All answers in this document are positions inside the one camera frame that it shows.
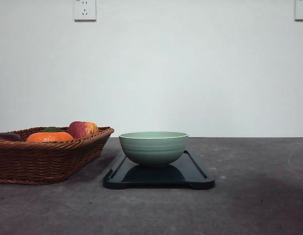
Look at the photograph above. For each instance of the light green bowl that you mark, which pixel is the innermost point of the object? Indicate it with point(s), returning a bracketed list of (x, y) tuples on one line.
[(153, 147)]

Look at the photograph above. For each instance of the brown wicker basket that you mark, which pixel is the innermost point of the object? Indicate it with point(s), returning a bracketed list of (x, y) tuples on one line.
[(49, 162)]

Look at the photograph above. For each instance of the dark teal rectangular tray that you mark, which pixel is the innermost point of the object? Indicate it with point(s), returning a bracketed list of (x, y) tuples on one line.
[(186, 172)]

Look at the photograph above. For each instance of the red yellow apple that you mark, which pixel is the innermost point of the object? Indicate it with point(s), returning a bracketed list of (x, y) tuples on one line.
[(81, 129)]

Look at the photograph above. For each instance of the green avocado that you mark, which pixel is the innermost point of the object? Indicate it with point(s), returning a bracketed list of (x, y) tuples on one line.
[(53, 129)]

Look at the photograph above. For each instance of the orange fruit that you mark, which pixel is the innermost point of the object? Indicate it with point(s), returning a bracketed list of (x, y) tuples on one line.
[(49, 137)]

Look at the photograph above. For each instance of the dark purple eggplant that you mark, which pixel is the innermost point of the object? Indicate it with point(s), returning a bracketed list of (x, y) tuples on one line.
[(9, 137)]

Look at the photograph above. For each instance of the white wall socket left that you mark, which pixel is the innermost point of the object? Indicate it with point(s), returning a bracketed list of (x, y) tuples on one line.
[(85, 11)]

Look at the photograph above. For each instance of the white wall socket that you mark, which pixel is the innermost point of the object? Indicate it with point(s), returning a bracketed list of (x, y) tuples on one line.
[(85, 11), (298, 11)]

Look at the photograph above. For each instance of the white wall socket right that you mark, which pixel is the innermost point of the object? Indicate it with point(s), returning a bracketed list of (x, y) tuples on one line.
[(298, 11)]

